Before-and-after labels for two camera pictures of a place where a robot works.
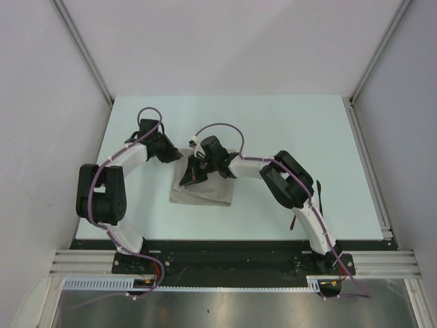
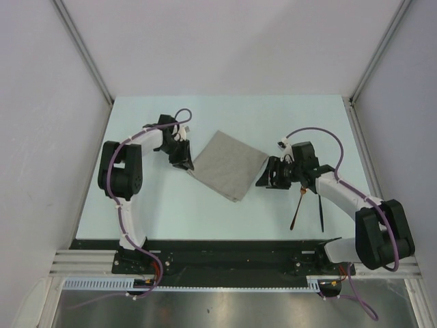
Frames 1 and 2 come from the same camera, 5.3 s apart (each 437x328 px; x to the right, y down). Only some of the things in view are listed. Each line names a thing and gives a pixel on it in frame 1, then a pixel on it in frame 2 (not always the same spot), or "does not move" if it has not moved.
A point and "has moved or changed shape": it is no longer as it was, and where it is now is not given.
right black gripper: x=192 y=173 to x=267 y=180
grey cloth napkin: x=216 y=190 has moved or changed shape
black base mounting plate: x=161 y=260 does not move
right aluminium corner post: x=392 y=23 does not move
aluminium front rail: x=362 y=263 does not move
